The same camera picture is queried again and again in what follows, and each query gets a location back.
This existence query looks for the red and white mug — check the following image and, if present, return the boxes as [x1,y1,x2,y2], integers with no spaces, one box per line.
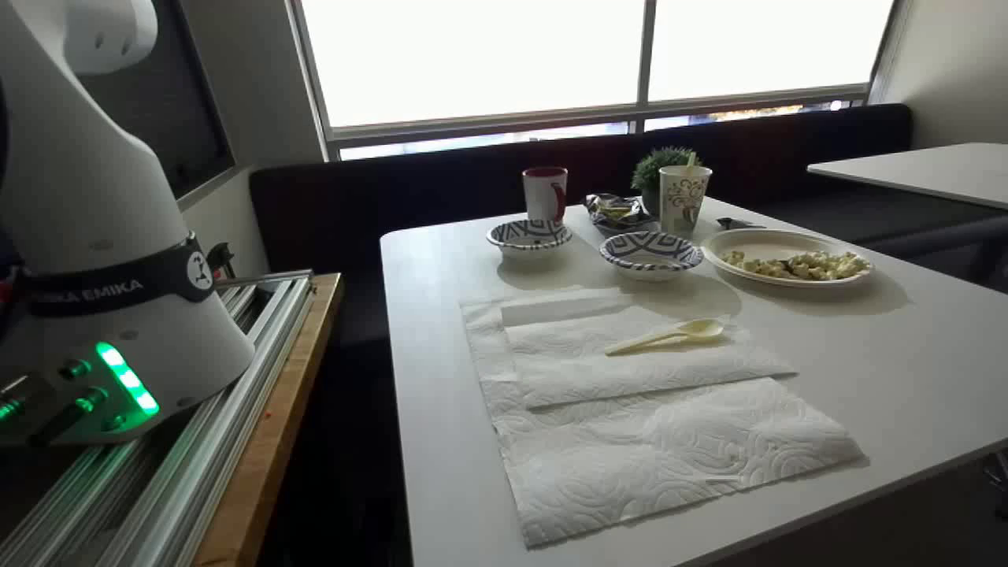
[519,163,572,227]

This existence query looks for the small dark bowl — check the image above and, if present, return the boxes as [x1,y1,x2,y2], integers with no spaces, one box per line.
[584,191,659,235]

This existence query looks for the folded white paper towel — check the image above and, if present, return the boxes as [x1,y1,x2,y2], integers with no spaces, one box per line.
[499,286,800,412]

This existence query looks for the window with white frame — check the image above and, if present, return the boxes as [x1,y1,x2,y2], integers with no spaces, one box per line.
[288,0,909,163]

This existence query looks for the white patterned cup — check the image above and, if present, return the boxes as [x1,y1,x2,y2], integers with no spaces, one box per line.
[657,163,715,241]

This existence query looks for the dark wall screen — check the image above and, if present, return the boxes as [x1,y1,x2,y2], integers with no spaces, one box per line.
[75,0,237,203]

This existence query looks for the wooden base board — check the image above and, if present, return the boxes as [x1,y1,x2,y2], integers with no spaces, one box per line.
[193,271,346,567]

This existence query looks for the small bar clamp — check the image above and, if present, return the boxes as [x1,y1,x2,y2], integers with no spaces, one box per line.
[206,244,241,290]

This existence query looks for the popcorn and coffee beans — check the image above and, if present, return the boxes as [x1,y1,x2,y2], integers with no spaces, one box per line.
[722,245,869,285]

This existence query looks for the blue patterned bowl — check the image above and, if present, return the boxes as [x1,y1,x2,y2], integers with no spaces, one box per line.
[600,227,706,282]
[487,218,578,261]

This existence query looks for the small green potted plant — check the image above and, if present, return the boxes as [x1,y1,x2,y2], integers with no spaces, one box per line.
[630,145,702,218]

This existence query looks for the white side table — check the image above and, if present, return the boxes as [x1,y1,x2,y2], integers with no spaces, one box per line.
[803,138,1008,215]

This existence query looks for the white round plate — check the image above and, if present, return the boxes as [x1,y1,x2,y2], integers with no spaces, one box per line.
[700,227,877,294]

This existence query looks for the large white paper towel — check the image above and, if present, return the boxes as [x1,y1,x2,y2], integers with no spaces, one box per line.
[456,286,867,553]

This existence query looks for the aluminium rail frame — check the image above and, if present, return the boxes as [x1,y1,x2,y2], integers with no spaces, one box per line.
[0,268,315,567]

